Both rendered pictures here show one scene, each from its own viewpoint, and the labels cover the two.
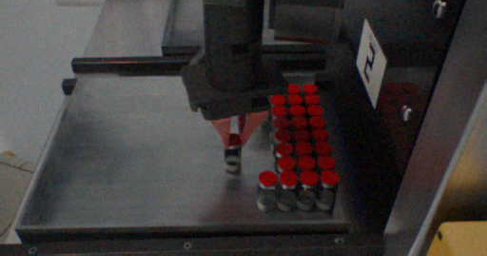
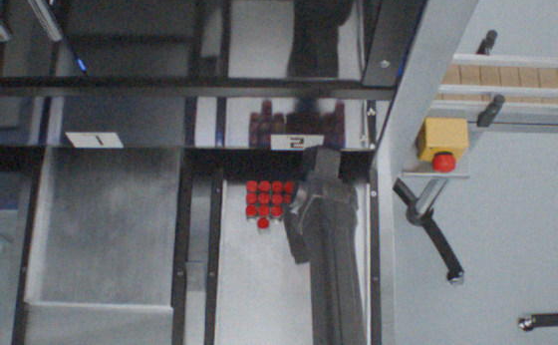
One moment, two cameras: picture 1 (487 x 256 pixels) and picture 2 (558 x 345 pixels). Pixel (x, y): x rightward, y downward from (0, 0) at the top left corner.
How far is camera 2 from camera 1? 0.91 m
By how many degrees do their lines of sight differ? 50
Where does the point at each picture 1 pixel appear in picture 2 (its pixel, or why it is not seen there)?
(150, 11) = (71, 329)
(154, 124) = (257, 310)
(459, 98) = (410, 122)
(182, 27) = (109, 294)
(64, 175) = not seen: outside the picture
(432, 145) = (398, 136)
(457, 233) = (433, 142)
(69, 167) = not seen: outside the picture
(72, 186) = not seen: outside the picture
